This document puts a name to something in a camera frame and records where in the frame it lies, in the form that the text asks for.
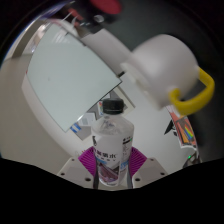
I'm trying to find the clear black-capped water bottle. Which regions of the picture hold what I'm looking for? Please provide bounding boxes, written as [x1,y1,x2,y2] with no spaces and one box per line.
[90,98,135,187]

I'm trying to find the large whiteboard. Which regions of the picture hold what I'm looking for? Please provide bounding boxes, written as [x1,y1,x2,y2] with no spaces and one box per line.
[25,22,123,133]

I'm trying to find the white mug with yellow handle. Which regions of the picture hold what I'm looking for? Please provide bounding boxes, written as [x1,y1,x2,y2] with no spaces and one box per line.
[120,34,216,117]

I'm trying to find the grey notice board with papers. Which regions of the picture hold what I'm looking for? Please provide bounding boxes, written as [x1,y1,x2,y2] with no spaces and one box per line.
[69,94,136,141]

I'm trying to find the flat round red coaster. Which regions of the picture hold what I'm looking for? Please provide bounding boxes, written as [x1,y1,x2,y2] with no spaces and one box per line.
[89,0,123,15]

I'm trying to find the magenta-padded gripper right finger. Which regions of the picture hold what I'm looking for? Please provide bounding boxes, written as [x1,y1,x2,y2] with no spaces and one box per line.
[128,146,169,189]

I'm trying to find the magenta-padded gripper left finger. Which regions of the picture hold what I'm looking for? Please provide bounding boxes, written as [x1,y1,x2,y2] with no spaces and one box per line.
[57,146,98,188]

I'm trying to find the black bag with white print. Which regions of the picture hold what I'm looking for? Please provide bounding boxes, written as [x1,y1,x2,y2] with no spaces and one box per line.
[163,119,177,138]

